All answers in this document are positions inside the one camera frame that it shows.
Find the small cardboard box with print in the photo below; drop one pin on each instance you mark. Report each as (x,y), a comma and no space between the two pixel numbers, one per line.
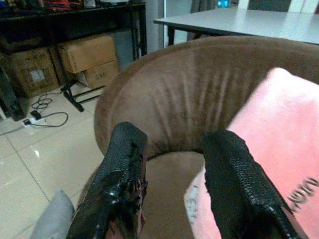
(99,74)

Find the white power strip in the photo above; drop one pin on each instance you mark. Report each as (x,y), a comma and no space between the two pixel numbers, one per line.
(33,122)

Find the brown round sofa chair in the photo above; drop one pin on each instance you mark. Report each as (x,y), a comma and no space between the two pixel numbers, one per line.
(174,99)

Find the black power adapter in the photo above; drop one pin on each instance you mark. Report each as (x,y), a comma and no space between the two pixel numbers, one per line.
(36,114)

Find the black metal shelf rack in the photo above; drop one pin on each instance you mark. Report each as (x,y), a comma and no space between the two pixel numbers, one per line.
(74,27)

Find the grey table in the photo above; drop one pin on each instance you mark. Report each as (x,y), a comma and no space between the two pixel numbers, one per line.
(249,22)

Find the cardboard box with white label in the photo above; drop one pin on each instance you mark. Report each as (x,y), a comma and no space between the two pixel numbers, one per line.
(32,72)

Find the grey pillow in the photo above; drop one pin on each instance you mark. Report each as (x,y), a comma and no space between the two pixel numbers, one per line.
(53,219)

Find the large cardboard box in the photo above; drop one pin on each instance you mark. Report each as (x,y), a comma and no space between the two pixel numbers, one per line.
(87,53)

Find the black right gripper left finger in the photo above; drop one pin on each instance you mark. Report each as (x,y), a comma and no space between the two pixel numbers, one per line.
(119,179)

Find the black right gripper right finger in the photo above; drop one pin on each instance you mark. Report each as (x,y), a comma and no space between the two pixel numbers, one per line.
(239,184)

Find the pink pillow with black letters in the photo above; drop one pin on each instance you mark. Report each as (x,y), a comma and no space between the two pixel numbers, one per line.
(276,129)

